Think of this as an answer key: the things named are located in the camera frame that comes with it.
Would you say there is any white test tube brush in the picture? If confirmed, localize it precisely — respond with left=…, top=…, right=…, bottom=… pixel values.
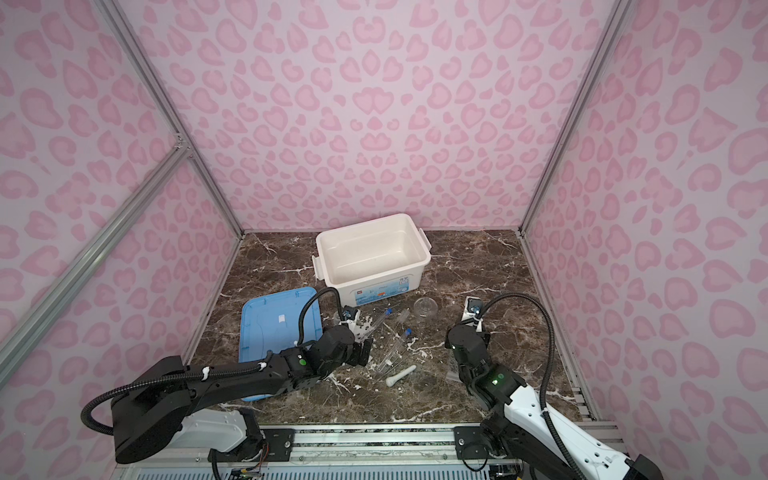
left=394, top=308, right=411, bottom=329

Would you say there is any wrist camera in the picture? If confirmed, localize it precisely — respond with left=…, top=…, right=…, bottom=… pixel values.
left=461, top=296, right=484, bottom=332
left=341, top=306, right=374, bottom=342

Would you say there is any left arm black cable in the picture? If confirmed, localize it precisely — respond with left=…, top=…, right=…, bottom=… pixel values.
left=80, top=287, right=346, bottom=436

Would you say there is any clear plastic test tube rack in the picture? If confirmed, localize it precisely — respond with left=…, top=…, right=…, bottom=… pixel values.
left=445, top=370, right=463, bottom=384

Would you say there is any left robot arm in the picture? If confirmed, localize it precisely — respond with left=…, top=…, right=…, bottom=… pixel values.
left=110, top=325, right=373, bottom=464

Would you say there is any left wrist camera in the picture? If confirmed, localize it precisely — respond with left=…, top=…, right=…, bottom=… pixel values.
left=341, top=306, right=374, bottom=342

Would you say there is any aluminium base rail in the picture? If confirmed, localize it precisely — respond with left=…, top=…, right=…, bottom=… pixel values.
left=119, top=422, right=631, bottom=480

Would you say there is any clear round-bottom flask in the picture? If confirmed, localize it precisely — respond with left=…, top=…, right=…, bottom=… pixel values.
left=413, top=297, right=439, bottom=319

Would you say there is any white plastic storage bin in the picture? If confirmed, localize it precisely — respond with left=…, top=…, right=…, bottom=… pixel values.
left=312, top=213, right=432, bottom=307

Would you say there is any white ceramic pestle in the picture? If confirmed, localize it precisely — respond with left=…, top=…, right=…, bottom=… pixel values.
left=385, top=365, right=417, bottom=388

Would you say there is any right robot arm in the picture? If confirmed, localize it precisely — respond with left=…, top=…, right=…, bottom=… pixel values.
left=445, top=324, right=663, bottom=479

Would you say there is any blue plastic bin lid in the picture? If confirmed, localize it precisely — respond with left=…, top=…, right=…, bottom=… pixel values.
left=238, top=286, right=328, bottom=402

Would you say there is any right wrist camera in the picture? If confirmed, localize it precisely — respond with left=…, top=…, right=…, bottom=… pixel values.
left=461, top=296, right=484, bottom=332

